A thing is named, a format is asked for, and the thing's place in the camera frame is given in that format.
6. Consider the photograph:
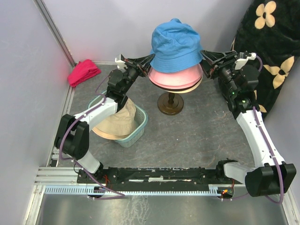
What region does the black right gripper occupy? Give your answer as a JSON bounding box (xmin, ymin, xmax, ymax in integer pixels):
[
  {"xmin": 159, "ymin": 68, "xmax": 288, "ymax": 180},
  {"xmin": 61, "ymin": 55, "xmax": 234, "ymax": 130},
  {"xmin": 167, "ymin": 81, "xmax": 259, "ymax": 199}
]
[{"xmin": 197, "ymin": 50, "xmax": 240, "ymax": 95}]

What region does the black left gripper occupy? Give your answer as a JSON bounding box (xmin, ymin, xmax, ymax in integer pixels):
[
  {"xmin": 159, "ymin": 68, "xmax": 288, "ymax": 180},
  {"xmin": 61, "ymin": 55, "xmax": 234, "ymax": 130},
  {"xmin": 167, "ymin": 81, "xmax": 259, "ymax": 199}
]
[{"xmin": 122, "ymin": 54, "xmax": 157, "ymax": 94}]

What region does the pink bucket hat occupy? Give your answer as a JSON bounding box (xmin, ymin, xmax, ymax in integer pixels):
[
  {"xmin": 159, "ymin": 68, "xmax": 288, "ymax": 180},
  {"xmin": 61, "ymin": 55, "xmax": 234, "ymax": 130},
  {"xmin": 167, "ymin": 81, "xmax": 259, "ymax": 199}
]
[
  {"xmin": 151, "ymin": 77, "xmax": 202, "ymax": 89},
  {"xmin": 148, "ymin": 64, "xmax": 203, "ymax": 86}
]

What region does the blue bucket hat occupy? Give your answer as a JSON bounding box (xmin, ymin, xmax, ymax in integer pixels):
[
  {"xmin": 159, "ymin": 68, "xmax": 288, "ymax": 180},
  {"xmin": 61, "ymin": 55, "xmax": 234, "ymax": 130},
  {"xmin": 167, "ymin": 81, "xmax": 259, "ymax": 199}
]
[{"xmin": 150, "ymin": 18, "xmax": 203, "ymax": 73}]

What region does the beige bottom hat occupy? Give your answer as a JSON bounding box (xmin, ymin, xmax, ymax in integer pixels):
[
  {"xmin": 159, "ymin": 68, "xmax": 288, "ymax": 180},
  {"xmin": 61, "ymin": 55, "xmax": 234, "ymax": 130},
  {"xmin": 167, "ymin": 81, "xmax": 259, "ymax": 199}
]
[{"xmin": 92, "ymin": 98, "xmax": 136, "ymax": 140}]

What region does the light blue plastic basket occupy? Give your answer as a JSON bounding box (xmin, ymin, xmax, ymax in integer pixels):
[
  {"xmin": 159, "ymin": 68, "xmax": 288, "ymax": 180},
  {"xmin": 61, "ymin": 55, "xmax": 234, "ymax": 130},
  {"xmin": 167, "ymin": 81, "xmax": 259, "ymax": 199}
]
[{"xmin": 87, "ymin": 95, "xmax": 149, "ymax": 148}]

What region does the cream bucket hat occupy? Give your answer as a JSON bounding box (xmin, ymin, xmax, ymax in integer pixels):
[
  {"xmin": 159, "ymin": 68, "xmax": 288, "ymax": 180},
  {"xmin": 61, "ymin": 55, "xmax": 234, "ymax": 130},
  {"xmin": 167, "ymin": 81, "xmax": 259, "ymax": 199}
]
[{"xmin": 169, "ymin": 78, "xmax": 203, "ymax": 94}]

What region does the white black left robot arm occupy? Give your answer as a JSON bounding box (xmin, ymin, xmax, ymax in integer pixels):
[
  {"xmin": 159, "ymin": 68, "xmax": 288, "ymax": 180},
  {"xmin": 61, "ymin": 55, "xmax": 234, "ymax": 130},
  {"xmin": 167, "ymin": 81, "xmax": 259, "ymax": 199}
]
[{"xmin": 54, "ymin": 54, "xmax": 155, "ymax": 183}]

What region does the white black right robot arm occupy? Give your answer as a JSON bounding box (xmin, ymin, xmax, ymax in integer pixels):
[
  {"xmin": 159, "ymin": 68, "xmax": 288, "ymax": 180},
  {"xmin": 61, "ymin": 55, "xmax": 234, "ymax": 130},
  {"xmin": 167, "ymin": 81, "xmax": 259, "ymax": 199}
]
[{"xmin": 200, "ymin": 50, "xmax": 296, "ymax": 204}]

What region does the brown round wooden stand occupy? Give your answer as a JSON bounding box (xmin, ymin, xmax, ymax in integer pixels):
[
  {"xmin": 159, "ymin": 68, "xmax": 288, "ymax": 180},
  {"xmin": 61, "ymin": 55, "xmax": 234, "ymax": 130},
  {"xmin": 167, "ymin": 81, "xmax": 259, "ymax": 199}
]
[{"xmin": 157, "ymin": 92, "xmax": 184, "ymax": 115}]

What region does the magenta hat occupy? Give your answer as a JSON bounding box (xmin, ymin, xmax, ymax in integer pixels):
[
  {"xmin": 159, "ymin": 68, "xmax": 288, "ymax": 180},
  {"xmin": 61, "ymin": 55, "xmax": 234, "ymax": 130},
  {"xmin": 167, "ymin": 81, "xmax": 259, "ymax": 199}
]
[{"xmin": 67, "ymin": 59, "xmax": 101, "ymax": 87}]

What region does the black floral blanket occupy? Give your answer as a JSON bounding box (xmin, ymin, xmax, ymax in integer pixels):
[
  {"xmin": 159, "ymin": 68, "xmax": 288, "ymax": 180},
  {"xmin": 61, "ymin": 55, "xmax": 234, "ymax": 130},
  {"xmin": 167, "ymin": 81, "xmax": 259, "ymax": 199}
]
[{"xmin": 231, "ymin": 0, "xmax": 300, "ymax": 118}]

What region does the aluminium corner profile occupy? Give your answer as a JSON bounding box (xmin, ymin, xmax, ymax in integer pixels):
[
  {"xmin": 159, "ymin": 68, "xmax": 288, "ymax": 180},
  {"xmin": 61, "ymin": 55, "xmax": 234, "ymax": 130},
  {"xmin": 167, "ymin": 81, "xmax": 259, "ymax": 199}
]
[{"xmin": 33, "ymin": 0, "xmax": 76, "ymax": 68}]

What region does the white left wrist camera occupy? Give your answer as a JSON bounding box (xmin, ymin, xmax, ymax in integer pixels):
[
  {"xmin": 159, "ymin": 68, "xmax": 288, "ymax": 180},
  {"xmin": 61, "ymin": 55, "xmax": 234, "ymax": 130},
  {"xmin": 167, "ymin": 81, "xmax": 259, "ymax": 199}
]
[{"xmin": 114, "ymin": 54, "xmax": 127, "ymax": 70}]

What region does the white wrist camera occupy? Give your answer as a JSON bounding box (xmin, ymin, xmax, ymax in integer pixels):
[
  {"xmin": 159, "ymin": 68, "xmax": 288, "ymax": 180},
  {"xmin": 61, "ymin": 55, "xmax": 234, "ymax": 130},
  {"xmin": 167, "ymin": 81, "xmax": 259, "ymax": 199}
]
[
  {"xmin": 234, "ymin": 52, "xmax": 256, "ymax": 70},
  {"xmin": 114, "ymin": 54, "xmax": 127, "ymax": 70}
]

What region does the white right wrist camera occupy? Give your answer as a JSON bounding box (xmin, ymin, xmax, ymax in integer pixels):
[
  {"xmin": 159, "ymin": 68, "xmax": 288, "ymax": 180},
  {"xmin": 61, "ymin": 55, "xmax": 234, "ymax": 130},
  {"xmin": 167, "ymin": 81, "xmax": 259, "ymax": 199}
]
[{"xmin": 234, "ymin": 52, "xmax": 256, "ymax": 70}]

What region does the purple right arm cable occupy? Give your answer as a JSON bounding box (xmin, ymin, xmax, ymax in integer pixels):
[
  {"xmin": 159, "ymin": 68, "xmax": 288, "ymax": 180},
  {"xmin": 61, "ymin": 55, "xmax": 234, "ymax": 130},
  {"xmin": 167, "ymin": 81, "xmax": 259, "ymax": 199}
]
[{"xmin": 220, "ymin": 55, "xmax": 285, "ymax": 204}]

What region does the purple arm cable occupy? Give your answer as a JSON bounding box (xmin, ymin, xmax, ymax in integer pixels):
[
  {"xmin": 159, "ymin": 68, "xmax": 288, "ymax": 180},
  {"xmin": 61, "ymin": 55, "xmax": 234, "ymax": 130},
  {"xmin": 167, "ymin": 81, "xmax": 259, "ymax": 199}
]
[
  {"xmin": 58, "ymin": 72, "xmax": 126, "ymax": 200},
  {"xmin": 220, "ymin": 55, "xmax": 285, "ymax": 204}
]

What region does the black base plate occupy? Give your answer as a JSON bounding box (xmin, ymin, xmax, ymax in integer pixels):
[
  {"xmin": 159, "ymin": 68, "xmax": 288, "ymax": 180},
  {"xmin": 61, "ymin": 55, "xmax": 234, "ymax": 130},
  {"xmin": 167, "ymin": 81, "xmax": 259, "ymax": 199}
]
[{"xmin": 77, "ymin": 166, "xmax": 244, "ymax": 192}]

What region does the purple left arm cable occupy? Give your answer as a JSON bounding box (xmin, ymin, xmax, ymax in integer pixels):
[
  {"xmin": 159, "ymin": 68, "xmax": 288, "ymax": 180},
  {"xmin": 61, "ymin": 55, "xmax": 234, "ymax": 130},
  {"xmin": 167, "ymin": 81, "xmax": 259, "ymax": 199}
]
[{"xmin": 58, "ymin": 72, "xmax": 126, "ymax": 200}]

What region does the light blue cable duct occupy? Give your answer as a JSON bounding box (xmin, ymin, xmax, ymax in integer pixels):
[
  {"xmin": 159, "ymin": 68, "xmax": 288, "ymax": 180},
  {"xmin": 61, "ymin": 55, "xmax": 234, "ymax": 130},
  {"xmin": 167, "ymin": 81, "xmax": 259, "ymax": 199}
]
[{"xmin": 44, "ymin": 182, "xmax": 224, "ymax": 196}]

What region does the aluminium rail frame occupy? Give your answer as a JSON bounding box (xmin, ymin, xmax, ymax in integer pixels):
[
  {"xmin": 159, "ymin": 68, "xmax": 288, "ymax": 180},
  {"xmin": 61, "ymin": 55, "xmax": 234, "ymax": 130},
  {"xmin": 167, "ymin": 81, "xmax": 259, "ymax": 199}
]
[{"xmin": 24, "ymin": 90, "xmax": 300, "ymax": 225}]

